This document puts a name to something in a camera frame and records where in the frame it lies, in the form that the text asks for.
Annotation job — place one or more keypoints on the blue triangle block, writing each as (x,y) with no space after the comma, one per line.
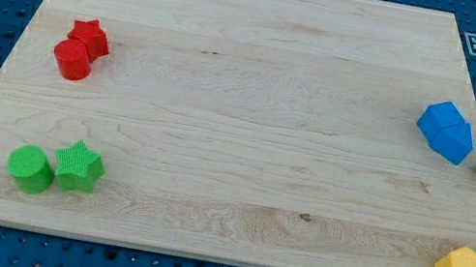
(453,142)

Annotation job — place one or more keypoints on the light wooden board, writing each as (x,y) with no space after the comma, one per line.
(257,133)

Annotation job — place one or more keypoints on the blue cube block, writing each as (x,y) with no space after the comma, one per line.
(437,117)

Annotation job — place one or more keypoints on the red star block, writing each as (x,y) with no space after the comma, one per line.
(92,36)

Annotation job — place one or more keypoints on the green star block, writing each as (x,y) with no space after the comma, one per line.
(78,168)

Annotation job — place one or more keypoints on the red cylinder block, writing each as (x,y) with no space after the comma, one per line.
(72,59)

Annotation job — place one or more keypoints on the green cylinder block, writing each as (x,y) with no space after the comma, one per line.
(29,167)

